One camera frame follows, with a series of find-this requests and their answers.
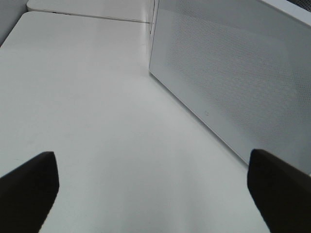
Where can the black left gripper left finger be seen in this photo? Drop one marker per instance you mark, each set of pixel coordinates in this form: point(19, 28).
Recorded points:
point(28, 193)

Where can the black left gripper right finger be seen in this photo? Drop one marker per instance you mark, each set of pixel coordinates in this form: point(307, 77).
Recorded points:
point(281, 193)

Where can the white microwave door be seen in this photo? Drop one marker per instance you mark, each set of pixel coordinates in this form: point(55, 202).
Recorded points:
point(243, 67)

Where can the white microwave oven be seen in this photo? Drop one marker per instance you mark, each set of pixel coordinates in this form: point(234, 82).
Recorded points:
point(152, 14)

